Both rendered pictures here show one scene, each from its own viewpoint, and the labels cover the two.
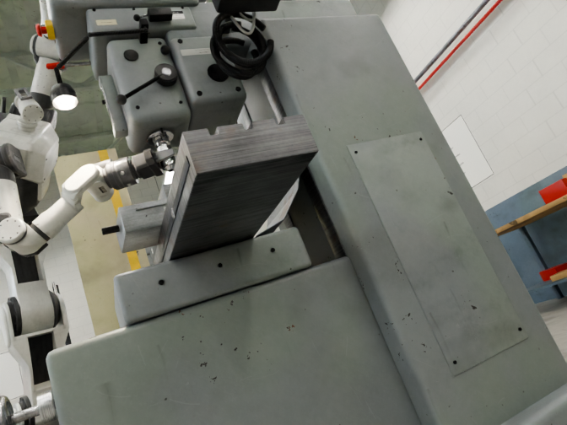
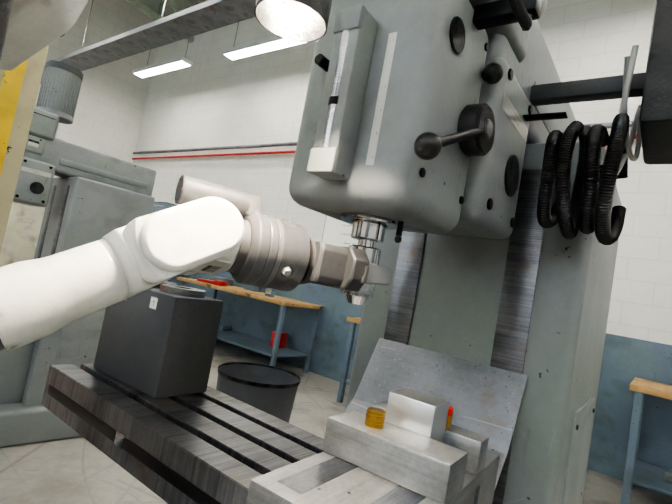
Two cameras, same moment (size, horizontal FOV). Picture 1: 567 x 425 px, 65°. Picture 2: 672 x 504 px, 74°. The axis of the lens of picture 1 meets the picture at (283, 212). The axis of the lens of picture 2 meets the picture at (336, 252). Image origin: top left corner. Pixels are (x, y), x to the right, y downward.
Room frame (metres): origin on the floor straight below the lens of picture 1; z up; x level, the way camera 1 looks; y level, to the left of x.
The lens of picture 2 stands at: (0.71, 0.59, 1.21)
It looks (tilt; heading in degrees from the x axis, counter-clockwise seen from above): 4 degrees up; 333
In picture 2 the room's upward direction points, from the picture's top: 10 degrees clockwise
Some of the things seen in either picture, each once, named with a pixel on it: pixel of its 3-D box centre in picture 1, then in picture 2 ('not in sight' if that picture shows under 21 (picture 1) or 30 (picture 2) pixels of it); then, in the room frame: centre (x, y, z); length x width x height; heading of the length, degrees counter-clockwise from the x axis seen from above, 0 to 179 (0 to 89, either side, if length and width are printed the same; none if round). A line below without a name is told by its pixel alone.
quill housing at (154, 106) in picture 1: (148, 95); (391, 113); (1.25, 0.27, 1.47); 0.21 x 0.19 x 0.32; 26
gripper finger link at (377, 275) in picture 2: (164, 153); (373, 274); (1.22, 0.27, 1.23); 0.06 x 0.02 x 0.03; 95
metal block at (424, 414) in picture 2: not in sight; (416, 420); (1.15, 0.22, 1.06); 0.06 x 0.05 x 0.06; 29
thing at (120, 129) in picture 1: (113, 105); (343, 95); (1.20, 0.37, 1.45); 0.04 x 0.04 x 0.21; 26
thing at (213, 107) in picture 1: (203, 88); (443, 156); (1.34, 0.10, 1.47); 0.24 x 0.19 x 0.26; 26
